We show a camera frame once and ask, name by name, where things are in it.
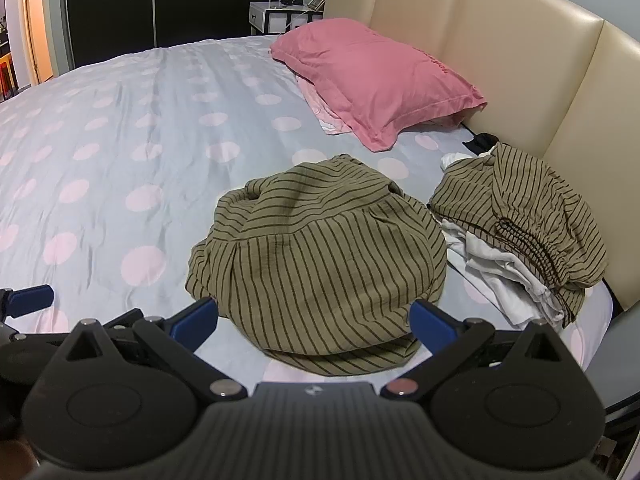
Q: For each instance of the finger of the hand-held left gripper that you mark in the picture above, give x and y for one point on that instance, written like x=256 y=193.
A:
x=30 y=300

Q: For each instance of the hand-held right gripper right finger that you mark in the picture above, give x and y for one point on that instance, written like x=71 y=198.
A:
x=430 y=327

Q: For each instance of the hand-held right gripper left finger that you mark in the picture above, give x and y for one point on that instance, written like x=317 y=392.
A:
x=195 y=322

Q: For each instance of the olive striped shirt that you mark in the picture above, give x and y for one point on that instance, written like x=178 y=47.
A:
x=320 y=260

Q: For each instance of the white crumpled garment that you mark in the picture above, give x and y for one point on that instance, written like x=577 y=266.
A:
x=500 y=270

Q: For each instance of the olive striped pants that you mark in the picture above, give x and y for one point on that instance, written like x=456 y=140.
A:
x=530 y=200

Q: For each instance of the small black cloth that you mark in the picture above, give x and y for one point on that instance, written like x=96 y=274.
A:
x=480 y=142

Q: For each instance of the orange stool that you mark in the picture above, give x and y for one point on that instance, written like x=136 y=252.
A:
x=4 y=75

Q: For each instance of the light pink cloth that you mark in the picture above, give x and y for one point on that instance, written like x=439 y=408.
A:
x=325 y=115

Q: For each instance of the pink pillow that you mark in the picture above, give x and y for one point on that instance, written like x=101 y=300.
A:
x=375 y=75

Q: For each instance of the white nightstand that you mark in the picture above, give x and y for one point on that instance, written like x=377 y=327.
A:
x=260 y=15

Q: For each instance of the black sliding wardrobe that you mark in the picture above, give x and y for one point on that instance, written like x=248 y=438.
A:
x=175 y=0

